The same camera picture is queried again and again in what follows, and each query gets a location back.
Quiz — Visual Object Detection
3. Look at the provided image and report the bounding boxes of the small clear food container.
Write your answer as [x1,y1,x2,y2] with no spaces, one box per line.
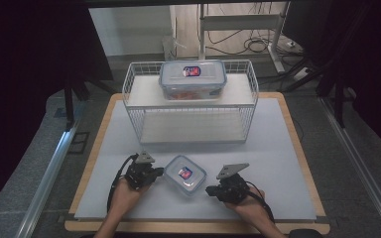
[163,154,208,197]

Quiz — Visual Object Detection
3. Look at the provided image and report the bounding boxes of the aluminium rail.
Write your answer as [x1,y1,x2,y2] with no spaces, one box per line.
[319,96,381,238]
[15,128,77,238]

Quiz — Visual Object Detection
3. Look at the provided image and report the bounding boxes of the right hand-held gripper black cable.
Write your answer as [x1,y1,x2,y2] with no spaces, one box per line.
[244,180,276,223]

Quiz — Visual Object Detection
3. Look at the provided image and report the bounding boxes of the left hand-held gripper black cable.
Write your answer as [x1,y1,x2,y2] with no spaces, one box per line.
[106,153,139,213]

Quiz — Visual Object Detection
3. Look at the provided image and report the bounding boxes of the white two-tier wire rack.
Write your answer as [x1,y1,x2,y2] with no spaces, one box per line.
[122,59,260,146]

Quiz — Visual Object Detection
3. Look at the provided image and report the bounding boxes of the black floor cables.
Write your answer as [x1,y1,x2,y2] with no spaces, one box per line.
[206,29,304,58]

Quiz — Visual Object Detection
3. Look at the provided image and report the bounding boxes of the white metal desk frame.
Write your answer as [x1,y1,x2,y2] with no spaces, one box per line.
[197,1,291,74]

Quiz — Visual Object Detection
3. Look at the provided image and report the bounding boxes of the large clear food container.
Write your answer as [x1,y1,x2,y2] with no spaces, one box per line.
[158,59,228,101]

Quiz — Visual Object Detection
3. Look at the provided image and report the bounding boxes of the person's left hand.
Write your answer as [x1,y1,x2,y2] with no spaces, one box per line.
[110,178,152,218]

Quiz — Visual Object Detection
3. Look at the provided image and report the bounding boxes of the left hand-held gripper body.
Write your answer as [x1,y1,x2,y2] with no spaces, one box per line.
[124,151,157,191]

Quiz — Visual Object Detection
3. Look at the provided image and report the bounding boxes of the person's right hand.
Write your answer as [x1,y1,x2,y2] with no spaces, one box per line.
[224,187,274,228]

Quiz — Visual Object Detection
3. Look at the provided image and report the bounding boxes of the wooden-edged white work board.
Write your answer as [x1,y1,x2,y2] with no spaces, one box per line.
[73,97,317,222]

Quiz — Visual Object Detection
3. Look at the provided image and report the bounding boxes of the white power strip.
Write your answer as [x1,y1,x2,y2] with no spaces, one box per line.
[292,66,311,82]

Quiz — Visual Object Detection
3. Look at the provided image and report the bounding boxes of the black tripod stand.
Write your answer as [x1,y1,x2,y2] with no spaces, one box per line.
[63,74,91,131]
[317,70,349,129]

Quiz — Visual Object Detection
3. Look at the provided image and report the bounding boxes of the hand-held gripper black cable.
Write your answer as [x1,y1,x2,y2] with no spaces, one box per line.
[106,153,139,213]
[244,180,276,223]

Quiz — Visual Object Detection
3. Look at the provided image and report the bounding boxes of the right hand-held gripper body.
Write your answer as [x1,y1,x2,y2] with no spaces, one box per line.
[211,163,251,204]

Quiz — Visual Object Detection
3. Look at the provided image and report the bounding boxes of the black curtain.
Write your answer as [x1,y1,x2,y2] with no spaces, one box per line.
[0,0,114,219]
[282,0,381,163]

